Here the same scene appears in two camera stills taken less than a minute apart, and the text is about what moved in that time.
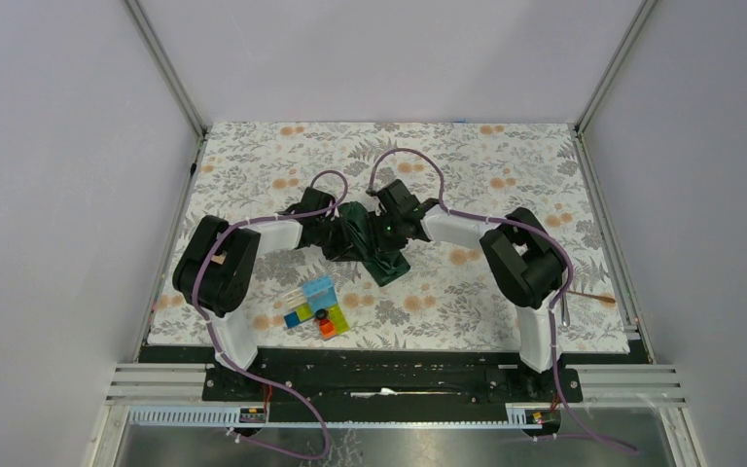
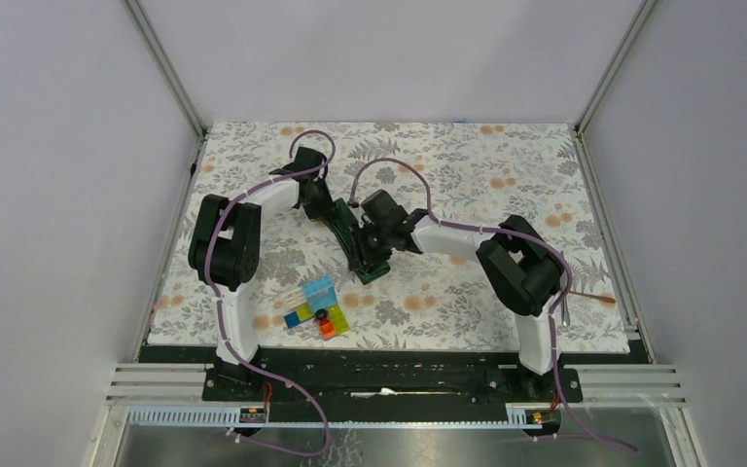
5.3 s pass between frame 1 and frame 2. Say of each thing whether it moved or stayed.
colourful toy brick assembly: stayed
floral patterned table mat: stayed
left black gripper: moved
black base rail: stayed
